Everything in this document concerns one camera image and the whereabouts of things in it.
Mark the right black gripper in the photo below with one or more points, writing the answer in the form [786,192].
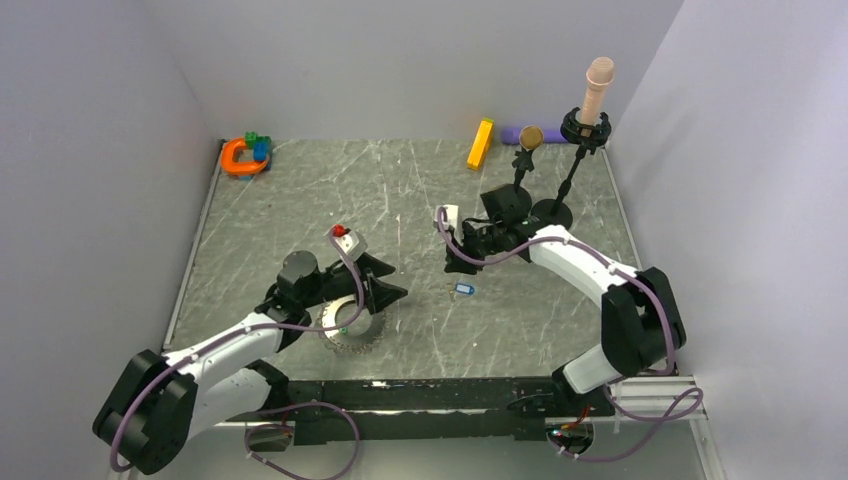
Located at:
[458,265]

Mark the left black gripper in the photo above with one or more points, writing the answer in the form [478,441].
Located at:
[382,293]

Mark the blue key tag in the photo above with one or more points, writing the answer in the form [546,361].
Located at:
[460,288]

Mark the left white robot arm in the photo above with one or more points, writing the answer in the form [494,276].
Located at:
[160,401]

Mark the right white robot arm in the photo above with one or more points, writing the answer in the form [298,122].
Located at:
[640,324]

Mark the short black microphone stand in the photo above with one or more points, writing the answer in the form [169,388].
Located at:
[520,172]

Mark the tall black microphone stand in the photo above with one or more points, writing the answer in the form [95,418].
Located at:
[587,137]

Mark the yellow toy block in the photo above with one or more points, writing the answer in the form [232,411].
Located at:
[480,145]

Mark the purple cylinder toy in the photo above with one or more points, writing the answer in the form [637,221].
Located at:
[515,135]

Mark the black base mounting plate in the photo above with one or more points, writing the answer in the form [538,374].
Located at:
[517,407]

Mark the blue toy block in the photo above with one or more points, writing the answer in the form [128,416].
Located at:
[261,152]

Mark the pink microphone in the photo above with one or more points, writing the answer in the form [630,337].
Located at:
[599,75]

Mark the green toy block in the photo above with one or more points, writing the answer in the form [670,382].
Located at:
[255,141]

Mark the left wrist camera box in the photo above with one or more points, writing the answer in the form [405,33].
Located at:
[347,241]

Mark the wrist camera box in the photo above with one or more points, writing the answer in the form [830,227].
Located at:
[447,218]
[347,241]

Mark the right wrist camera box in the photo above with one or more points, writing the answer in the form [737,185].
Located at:
[447,218]

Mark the orange ring toy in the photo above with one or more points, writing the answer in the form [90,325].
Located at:
[237,161]

